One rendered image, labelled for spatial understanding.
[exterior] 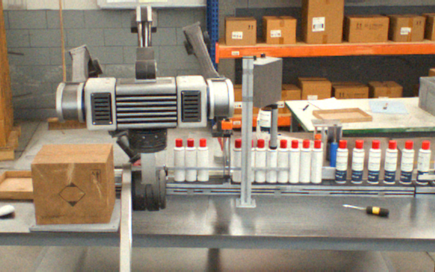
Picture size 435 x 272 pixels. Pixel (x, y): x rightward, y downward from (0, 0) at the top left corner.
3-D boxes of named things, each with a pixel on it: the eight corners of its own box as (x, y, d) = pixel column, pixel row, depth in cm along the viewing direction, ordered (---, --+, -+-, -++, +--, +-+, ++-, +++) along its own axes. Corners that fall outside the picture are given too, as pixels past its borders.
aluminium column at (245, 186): (250, 201, 289) (253, 55, 269) (251, 205, 285) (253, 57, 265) (240, 201, 289) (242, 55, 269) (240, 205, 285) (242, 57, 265)
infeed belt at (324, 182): (409, 187, 302) (410, 180, 301) (414, 194, 294) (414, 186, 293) (65, 183, 307) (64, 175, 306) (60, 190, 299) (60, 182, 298)
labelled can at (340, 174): (344, 180, 300) (347, 139, 294) (347, 184, 295) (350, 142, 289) (334, 180, 301) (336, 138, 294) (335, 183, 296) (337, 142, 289)
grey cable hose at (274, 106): (276, 147, 285) (278, 102, 279) (277, 150, 282) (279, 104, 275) (269, 147, 285) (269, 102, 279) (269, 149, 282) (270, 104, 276)
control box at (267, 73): (281, 100, 282) (282, 58, 277) (260, 108, 269) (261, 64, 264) (262, 97, 288) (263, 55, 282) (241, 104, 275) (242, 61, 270)
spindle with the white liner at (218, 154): (229, 157, 330) (230, 102, 321) (229, 163, 322) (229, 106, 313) (212, 157, 331) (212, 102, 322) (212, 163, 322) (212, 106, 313)
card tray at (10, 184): (66, 178, 316) (65, 171, 315) (51, 199, 291) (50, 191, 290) (5, 177, 317) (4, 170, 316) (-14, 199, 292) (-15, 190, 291)
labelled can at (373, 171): (377, 180, 300) (380, 139, 294) (379, 184, 295) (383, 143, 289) (365, 180, 300) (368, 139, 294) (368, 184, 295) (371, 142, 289)
